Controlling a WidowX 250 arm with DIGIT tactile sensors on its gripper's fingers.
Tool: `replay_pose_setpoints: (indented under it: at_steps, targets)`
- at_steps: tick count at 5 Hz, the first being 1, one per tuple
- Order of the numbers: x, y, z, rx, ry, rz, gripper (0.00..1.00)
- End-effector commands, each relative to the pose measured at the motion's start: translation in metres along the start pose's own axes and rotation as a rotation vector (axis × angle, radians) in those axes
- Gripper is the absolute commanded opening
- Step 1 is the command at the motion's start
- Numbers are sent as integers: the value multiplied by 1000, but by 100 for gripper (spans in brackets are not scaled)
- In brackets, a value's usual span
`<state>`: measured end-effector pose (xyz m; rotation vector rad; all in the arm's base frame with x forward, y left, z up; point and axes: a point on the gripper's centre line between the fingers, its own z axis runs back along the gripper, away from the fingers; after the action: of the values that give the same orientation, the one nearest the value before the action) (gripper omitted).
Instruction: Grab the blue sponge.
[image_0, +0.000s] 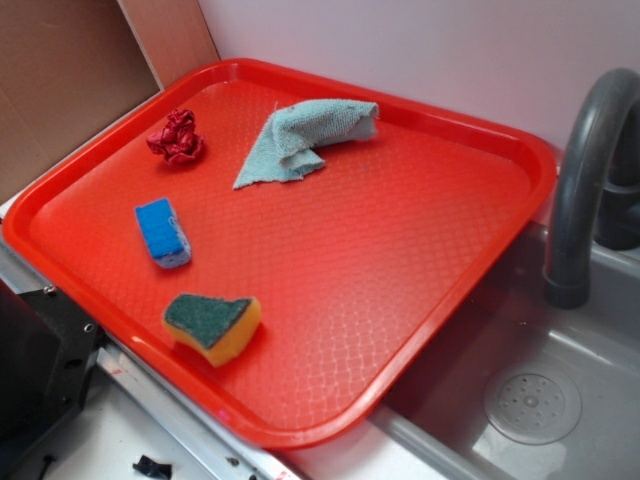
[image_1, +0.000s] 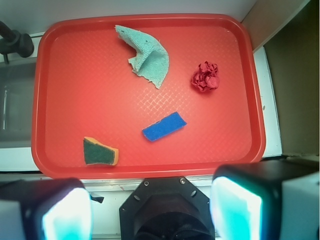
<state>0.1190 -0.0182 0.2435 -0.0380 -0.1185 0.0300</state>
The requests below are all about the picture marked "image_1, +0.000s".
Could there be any green and orange sponge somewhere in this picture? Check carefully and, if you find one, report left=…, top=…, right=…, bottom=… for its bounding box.
left=83, top=136, right=119, bottom=166

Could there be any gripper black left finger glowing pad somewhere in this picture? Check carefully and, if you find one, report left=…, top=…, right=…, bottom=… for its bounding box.
left=0, top=178, right=93, bottom=240

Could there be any steel sink basin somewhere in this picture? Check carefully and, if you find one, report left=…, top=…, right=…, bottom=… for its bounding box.
left=0, top=57, right=37, bottom=149

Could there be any crumpled red paper ball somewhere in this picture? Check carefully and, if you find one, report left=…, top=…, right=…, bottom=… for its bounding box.
left=191, top=61, right=220, bottom=92

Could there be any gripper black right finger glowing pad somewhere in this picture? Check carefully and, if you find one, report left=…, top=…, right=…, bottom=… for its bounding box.
left=210, top=159, right=320, bottom=240

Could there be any teal cloth rag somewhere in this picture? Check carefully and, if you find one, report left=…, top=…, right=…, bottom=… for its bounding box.
left=115, top=25, right=170, bottom=89

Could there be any black faucet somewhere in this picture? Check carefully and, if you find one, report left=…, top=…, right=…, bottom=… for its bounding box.
left=0, top=21, right=35, bottom=65

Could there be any red plastic tray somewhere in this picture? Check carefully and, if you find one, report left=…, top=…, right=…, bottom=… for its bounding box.
left=31, top=14, right=266, bottom=179

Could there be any blue sponge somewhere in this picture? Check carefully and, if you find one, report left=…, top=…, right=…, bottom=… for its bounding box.
left=142, top=112, right=187, bottom=142

